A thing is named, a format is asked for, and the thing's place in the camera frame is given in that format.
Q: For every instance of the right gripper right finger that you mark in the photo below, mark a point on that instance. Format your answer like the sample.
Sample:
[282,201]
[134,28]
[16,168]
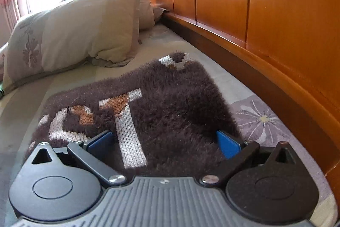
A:
[237,155]

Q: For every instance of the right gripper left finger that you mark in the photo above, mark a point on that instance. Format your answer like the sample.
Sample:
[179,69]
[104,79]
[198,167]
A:
[89,155]

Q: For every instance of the dark brown knit sweater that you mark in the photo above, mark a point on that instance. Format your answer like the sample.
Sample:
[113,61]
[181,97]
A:
[165,114]

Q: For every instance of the patchwork pastel bed sheet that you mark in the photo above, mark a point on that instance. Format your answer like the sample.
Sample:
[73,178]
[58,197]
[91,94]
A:
[282,185]

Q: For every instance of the green glass bottle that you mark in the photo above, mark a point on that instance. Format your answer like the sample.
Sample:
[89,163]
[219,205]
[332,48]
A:
[1,91]

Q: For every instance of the floral beige pillow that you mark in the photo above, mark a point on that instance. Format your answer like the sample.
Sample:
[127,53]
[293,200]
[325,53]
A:
[101,32]

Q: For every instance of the orange wooden headboard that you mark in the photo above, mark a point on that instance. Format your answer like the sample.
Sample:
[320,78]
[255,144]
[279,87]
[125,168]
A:
[285,51]

